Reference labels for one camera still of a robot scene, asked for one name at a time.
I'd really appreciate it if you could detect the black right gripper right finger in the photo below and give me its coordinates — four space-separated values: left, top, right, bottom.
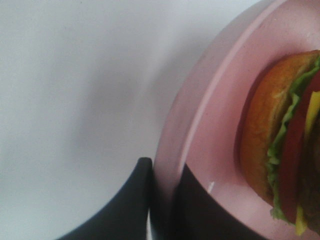
150 166 263 240

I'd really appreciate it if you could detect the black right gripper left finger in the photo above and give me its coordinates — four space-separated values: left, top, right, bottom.
60 157 153 240

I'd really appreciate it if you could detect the pink round plate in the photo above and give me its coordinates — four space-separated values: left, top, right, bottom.
150 0 320 240

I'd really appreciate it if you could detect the burger with sesame-free bun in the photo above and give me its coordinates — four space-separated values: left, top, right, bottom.
239 50 320 235

